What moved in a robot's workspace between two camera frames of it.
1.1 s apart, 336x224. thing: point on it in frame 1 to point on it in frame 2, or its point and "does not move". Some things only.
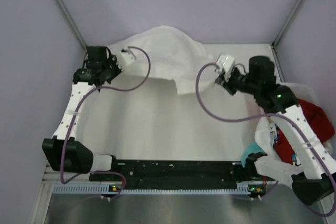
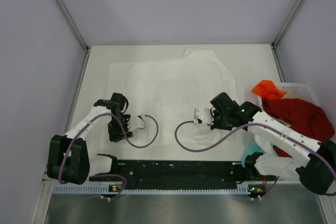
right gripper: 224,80 to 215,125
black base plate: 180,173 does not move
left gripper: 112,59 to 115,136
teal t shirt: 253,147 does not move
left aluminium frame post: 64,9 does not move
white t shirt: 175,54 to 170,91
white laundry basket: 306,93 does not move
